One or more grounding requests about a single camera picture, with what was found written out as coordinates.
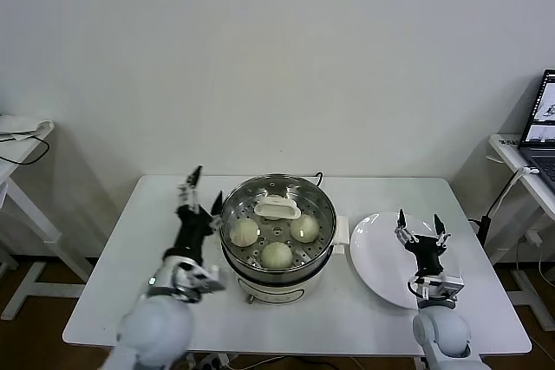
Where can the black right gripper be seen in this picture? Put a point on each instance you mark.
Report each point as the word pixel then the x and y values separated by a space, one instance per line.
pixel 427 255

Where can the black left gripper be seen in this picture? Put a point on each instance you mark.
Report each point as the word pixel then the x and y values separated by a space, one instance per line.
pixel 191 231

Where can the white steamed baozi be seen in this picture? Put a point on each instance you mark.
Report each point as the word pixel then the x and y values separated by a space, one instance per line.
pixel 276 256
pixel 304 228
pixel 245 232

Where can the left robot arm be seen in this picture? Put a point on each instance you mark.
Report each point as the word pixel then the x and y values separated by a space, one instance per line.
pixel 156 326

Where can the stainless steel steamer basket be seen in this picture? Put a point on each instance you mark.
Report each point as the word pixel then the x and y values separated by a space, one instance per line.
pixel 299 253

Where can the white round plate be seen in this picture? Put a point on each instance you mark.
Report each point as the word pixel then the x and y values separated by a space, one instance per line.
pixel 377 257

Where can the white side table with laptop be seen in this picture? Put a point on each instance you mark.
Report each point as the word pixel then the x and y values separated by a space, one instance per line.
pixel 503 151

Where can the open grey laptop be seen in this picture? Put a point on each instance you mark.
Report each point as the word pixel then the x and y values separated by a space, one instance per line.
pixel 542 162

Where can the white power strip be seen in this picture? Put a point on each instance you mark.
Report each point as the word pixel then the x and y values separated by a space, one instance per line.
pixel 212 361

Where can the white cloth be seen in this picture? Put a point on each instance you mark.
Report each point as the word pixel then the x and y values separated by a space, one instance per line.
pixel 41 127

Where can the white side table with cloth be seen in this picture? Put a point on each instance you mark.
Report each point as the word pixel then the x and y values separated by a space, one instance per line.
pixel 13 151

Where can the black stand post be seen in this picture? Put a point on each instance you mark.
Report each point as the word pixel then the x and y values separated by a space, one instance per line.
pixel 482 227

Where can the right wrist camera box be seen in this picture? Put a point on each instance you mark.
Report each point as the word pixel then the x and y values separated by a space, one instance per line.
pixel 442 287

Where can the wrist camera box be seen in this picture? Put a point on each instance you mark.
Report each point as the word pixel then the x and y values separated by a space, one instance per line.
pixel 442 287
pixel 204 281

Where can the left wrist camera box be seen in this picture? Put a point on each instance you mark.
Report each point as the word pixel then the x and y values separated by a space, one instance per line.
pixel 204 281

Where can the white wall charger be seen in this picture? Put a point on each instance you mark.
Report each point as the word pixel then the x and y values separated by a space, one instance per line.
pixel 531 238

